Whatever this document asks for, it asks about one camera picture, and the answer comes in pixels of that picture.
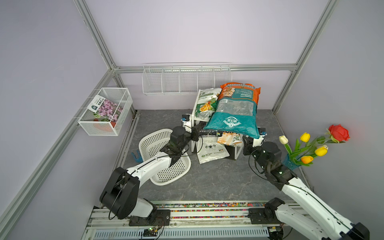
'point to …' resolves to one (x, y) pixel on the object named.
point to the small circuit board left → (147, 232)
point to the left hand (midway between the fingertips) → (199, 125)
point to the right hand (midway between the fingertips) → (244, 135)
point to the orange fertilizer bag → (230, 138)
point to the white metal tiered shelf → (195, 121)
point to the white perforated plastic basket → (151, 141)
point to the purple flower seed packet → (104, 109)
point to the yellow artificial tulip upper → (305, 137)
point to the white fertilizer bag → (209, 151)
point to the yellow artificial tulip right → (322, 151)
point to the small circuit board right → (273, 229)
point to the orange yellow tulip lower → (306, 159)
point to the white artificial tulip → (284, 140)
